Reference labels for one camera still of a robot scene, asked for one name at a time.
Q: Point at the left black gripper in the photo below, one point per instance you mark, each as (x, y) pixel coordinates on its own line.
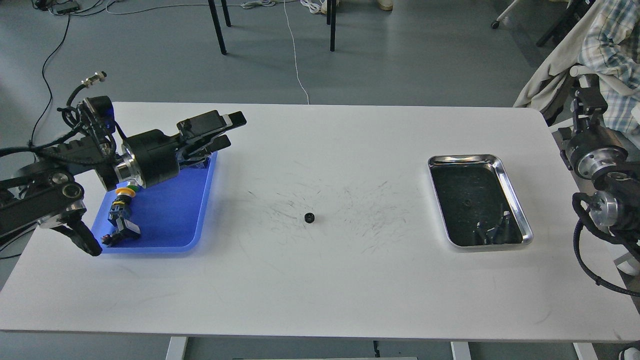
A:
(149, 158)

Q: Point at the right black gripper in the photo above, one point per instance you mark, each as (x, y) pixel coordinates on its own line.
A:
(594, 147)

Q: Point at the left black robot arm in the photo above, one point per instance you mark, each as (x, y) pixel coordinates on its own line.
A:
(46, 194)

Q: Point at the beige cloth on chair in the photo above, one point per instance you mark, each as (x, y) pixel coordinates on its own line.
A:
(549, 86)

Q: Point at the plaid shirt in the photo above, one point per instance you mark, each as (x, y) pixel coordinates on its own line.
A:
(611, 47)

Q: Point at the blue plastic tray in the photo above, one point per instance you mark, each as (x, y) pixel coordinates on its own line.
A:
(170, 214)

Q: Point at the silver metal tray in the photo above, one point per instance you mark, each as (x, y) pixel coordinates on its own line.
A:
(496, 220)

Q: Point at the yellow push button switch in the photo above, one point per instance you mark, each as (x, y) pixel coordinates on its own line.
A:
(120, 208)

